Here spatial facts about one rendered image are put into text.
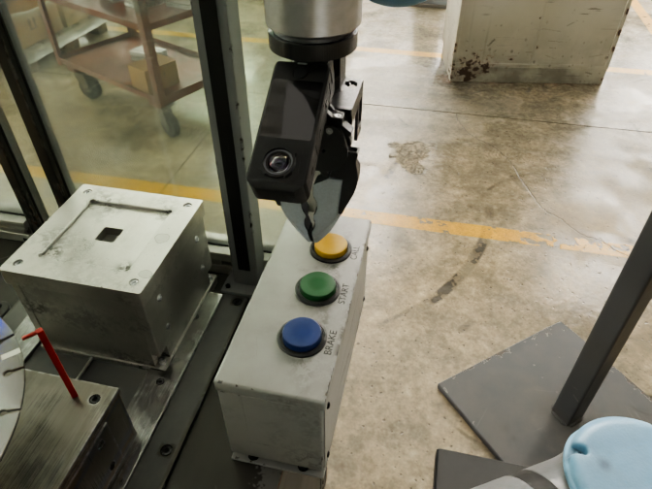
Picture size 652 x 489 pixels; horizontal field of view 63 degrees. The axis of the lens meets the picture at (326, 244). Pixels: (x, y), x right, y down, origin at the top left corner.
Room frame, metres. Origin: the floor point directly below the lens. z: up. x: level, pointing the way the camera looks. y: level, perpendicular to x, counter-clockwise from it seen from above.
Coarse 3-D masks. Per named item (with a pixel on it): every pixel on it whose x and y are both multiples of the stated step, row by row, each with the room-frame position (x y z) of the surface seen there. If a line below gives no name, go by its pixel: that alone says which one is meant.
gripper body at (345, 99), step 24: (288, 48) 0.40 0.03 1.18; (312, 48) 0.39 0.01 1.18; (336, 48) 0.40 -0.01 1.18; (336, 72) 0.45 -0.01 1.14; (336, 96) 0.44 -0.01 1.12; (360, 96) 0.46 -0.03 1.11; (336, 120) 0.40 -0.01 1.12; (360, 120) 0.47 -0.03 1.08; (336, 144) 0.39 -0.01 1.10; (336, 168) 0.39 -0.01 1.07
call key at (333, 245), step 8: (320, 240) 0.49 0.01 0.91; (328, 240) 0.49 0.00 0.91; (336, 240) 0.49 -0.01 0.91; (344, 240) 0.49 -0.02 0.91; (320, 248) 0.47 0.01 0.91; (328, 248) 0.47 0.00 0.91; (336, 248) 0.47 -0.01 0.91; (344, 248) 0.47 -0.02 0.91; (328, 256) 0.46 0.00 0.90; (336, 256) 0.47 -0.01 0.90
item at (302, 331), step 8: (296, 320) 0.36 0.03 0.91; (304, 320) 0.36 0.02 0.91; (312, 320) 0.36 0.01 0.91; (288, 328) 0.35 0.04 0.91; (296, 328) 0.35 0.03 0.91; (304, 328) 0.35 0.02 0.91; (312, 328) 0.35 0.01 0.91; (320, 328) 0.35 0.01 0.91; (288, 336) 0.34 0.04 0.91; (296, 336) 0.34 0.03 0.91; (304, 336) 0.34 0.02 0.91; (312, 336) 0.34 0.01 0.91; (320, 336) 0.34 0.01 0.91; (288, 344) 0.33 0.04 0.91; (296, 344) 0.33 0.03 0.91; (304, 344) 0.33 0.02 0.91; (312, 344) 0.33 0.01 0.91
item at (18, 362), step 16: (0, 320) 0.32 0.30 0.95; (0, 336) 0.31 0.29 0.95; (0, 352) 0.29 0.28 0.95; (0, 368) 0.27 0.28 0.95; (16, 368) 0.27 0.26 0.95; (0, 384) 0.26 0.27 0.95; (16, 384) 0.26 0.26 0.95; (0, 400) 0.24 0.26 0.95; (16, 400) 0.24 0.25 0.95; (0, 416) 0.23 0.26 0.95; (16, 416) 0.23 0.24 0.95; (0, 432) 0.21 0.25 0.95; (0, 448) 0.20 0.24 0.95
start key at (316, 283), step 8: (312, 272) 0.43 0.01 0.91; (320, 272) 0.43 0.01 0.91; (304, 280) 0.42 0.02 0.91; (312, 280) 0.42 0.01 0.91; (320, 280) 0.42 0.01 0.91; (328, 280) 0.42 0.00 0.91; (304, 288) 0.41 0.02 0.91; (312, 288) 0.41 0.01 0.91; (320, 288) 0.41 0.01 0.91; (328, 288) 0.41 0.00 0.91; (304, 296) 0.40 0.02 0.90; (312, 296) 0.40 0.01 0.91; (320, 296) 0.40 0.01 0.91; (328, 296) 0.40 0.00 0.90
